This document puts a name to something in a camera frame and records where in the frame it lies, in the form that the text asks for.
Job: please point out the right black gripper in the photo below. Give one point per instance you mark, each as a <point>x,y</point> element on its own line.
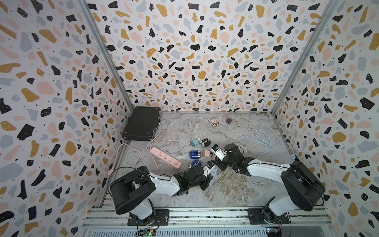
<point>218,162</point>

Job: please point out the black briefcase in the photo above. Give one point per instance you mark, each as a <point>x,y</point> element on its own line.
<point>142,124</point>

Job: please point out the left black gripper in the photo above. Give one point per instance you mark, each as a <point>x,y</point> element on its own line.
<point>207,182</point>

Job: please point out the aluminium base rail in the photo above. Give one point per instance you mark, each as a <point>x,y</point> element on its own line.
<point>207,222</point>

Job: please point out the teal USB charger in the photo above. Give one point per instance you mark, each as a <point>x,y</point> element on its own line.
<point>194,143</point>

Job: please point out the pink charger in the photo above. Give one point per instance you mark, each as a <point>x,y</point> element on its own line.
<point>206,153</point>

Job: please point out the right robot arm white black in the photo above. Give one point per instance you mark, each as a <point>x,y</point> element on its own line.
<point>303,188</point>

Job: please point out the card box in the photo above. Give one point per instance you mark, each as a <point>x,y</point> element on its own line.
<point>214,121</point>

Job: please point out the blue shaver with white stripes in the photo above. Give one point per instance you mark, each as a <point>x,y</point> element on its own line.
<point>195,154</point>

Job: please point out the pink power strip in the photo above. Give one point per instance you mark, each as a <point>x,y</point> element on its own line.
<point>166,158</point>

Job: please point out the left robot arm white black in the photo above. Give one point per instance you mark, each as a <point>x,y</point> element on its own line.
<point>131,192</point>

